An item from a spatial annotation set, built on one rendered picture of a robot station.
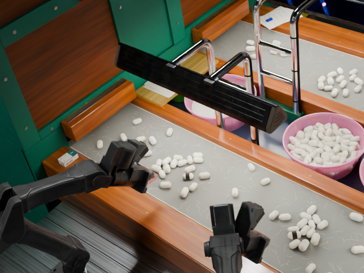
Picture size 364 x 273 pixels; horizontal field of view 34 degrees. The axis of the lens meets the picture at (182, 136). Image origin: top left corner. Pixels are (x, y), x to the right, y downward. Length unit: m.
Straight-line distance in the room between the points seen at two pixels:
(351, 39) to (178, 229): 1.11
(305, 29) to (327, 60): 0.21
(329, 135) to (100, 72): 0.83
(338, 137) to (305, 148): 0.11
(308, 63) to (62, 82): 0.94
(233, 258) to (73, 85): 1.04
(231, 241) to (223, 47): 1.32
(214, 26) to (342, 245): 1.11
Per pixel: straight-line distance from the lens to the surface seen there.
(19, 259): 2.00
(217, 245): 1.34
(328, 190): 1.84
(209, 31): 2.45
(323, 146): 2.02
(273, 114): 1.59
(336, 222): 1.79
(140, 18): 2.25
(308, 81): 2.29
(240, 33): 2.60
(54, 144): 2.15
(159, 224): 1.80
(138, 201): 1.88
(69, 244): 1.71
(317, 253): 1.72
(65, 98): 2.12
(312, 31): 2.53
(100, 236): 1.95
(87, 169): 1.61
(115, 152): 1.62
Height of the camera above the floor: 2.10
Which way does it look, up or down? 40 degrees down
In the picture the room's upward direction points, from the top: 11 degrees counter-clockwise
